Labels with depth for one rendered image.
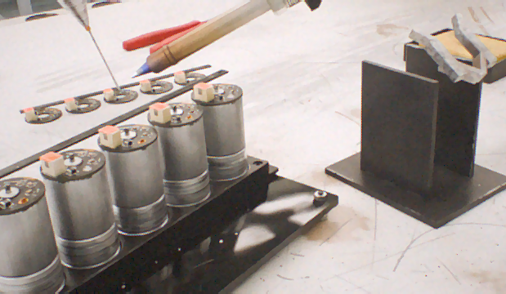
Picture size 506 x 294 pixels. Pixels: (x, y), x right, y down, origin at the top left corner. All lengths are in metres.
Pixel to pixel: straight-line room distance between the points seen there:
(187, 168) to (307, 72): 0.23
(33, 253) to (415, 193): 0.18
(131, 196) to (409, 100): 0.14
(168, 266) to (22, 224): 0.07
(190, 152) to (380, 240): 0.10
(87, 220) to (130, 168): 0.03
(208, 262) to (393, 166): 0.11
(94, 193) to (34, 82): 0.30
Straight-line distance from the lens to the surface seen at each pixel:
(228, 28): 0.26
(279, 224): 0.31
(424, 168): 0.34
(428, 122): 0.32
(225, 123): 0.31
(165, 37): 0.62
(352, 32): 0.61
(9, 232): 0.25
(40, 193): 0.26
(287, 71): 0.52
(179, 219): 0.30
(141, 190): 0.29
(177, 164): 0.30
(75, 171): 0.26
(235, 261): 0.29
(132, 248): 0.29
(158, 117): 0.29
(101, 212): 0.27
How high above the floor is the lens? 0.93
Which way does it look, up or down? 26 degrees down
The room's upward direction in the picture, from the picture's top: 4 degrees counter-clockwise
